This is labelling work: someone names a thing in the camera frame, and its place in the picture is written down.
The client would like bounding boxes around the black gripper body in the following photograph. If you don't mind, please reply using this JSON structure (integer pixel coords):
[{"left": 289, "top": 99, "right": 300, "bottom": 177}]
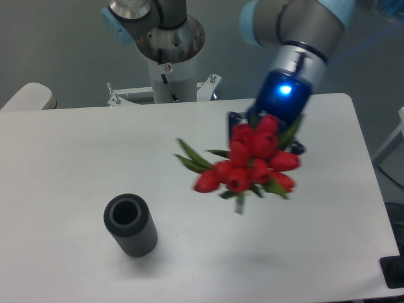
[{"left": 247, "top": 70, "right": 312, "bottom": 126}]

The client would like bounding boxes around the red tulip bouquet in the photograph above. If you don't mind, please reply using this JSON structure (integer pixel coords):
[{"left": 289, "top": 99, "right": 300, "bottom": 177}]
[{"left": 176, "top": 114, "right": 304, "bottom": 215}]

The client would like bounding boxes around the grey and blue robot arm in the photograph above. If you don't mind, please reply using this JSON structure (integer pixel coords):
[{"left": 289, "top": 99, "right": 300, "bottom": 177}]
[{"left": 101, "top": 1, "right": 356, "bottom": 154}]

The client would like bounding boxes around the dark grey ribbed vase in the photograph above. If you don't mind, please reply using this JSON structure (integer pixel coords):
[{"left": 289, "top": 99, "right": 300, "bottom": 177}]
[{"left": 103, "top": 193, "right": 158, "bottom": 258}]

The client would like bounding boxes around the white furniture at right edge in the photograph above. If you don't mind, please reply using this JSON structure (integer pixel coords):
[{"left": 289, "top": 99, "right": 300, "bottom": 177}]
[{"left": 371, "top": 107, "right": 403, "bottom": 167}]

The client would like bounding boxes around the white chair backrest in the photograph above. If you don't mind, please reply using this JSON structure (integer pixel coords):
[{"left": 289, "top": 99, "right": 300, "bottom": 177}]
[{"left": 1, "top": 82, "right": 57, "bottom": 112}]

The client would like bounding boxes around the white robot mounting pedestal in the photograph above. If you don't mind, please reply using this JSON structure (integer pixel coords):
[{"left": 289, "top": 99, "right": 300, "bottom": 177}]
[{"left": 106, "top": 15, "right": 222, "bottom": 107}]

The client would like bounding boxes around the black table cable port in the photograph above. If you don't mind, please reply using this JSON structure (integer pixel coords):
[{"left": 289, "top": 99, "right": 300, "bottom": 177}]
[{"left": 379, "top": 256, "right": 403, "bottom": 289}]

